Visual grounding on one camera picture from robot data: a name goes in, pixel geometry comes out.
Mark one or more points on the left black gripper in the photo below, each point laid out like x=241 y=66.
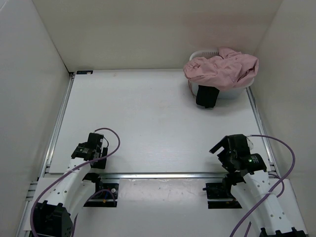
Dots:
x=99 y=164

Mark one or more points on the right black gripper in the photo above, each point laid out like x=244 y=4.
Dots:
x=223 y=143

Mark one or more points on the pink trousers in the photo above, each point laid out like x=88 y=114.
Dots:
x=225 y=71

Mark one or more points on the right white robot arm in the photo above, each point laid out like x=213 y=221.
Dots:
x=249 y=183

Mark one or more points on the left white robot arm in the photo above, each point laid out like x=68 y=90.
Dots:
x=55 y=215

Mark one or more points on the black trousers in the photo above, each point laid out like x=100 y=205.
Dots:
x=207 y=96

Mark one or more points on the white plastic basket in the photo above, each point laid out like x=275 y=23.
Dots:
x=229 y=94

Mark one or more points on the blue label sticker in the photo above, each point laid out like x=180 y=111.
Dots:
x=85 y=72

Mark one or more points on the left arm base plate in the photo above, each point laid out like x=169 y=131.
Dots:
x=106 y=192

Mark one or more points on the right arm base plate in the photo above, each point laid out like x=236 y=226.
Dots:
x=219 y=194

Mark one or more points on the left aluminium rail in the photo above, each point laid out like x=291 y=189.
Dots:
x=54 y=136

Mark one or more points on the front aluminium rail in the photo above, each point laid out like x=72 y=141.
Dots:
x=177 y=175

